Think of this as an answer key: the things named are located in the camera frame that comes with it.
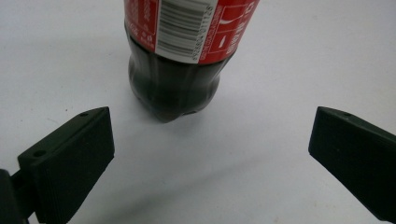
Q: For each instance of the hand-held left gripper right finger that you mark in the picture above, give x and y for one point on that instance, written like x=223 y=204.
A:
x=358 y=158

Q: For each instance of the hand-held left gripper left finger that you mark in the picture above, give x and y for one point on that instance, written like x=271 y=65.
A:
x=71 y=161

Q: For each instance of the cola bottle with red label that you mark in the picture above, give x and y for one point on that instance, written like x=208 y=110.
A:
x=174 y=84

